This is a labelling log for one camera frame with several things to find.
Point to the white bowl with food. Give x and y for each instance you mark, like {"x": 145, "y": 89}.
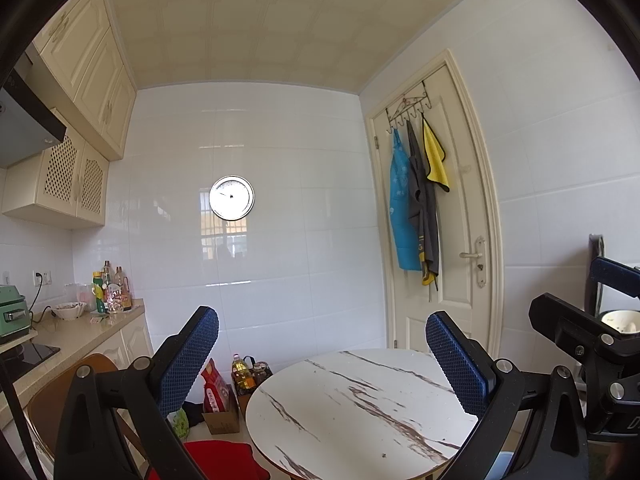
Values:
{"x": 69, "y": 311}

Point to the yellow cooking oil bottle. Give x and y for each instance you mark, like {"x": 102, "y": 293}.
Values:
{"x": 242, "y": 375}

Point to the dark bottle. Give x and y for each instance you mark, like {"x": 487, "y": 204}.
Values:
{"x": 261, "y": 372}

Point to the round white marble table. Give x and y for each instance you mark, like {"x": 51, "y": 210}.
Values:
{"x": 350, "y": 410}

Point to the red cushion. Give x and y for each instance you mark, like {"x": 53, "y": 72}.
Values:
{"x": 225, "y": 460}

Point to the brown sauce bottle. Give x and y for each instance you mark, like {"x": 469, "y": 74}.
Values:
{"x": 123, "y": 290}

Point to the brown wooden chair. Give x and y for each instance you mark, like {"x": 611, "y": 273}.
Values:
{"x": 55, "y": 400}

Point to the beige kitchen countertop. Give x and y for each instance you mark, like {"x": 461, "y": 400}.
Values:
{"x": 85, "y": 335}

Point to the cream cabinets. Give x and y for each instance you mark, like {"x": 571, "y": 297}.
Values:
{"x": 90, "y": 70}
{"x": 132, "y": 342}

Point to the metal over-door hook rack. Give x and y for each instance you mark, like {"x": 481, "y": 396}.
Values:
{"x": 410, "y": 105}

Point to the white wall outlet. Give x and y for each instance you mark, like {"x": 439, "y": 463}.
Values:
{"x": 42, "y": 278}

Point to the blue apron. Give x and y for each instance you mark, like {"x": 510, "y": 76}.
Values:
{"x": 402, "y": 210}

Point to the patterned jar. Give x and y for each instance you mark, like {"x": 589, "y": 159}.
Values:
{"x": 114, "y": 299}

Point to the cream lattice door cabinet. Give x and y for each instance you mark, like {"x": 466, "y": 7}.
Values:
{"x": 60, "y": 180}

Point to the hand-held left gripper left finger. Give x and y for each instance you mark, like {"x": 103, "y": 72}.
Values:
{"x": 189, "y": 355}

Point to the cream panel door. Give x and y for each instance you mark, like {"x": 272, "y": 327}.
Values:
{"x": 460, "y": 210}

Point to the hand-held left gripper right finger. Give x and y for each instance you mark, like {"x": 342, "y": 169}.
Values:
{"x": 457, "y": 360}

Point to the black range hood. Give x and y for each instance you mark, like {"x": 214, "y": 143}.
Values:
{"x": 25, "y": 125}

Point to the green plastic bag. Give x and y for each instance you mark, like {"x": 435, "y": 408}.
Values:
{"x": 181, "y": 425}

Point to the clear plastic container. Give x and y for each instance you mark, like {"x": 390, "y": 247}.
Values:
{"x": 79, "y": 296}

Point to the cream lower cabinets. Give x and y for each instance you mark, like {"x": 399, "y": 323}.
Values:
{"x": 132, "y": 342}

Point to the green kitchen appliance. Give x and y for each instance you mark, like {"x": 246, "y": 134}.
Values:
{"x": 12, "y": 315}

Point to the light blue plastic object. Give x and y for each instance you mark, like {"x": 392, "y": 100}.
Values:
{"x": 500, "y": 467}

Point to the round wall clock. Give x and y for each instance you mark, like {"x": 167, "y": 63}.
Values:
{"x": 231, "y": 198}

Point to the green and yellow bottle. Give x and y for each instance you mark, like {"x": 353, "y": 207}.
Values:
{"x": 98, "y": 292}

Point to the grey apron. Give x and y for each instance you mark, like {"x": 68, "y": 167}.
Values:
{"x": 426, "y": 220}

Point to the yellow cloth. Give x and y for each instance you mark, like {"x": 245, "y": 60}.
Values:
{"x": 435, "y": 160}

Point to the black induction cooktop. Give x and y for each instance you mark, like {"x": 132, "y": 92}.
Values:
{"x": 25, "y": 357}

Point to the clear glass bottle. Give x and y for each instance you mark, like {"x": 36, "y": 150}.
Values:
{"x": 107, "y": 271}

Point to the cardboard box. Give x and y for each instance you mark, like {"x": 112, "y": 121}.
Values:
{"x": 222, "y": 420}

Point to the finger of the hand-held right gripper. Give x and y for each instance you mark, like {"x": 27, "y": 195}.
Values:
{"x": 555, "y": 315}
{"x": 615, "y": 275}

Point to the cream upper cabinets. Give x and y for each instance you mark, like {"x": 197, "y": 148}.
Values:
{"x": 90, "y": 70}

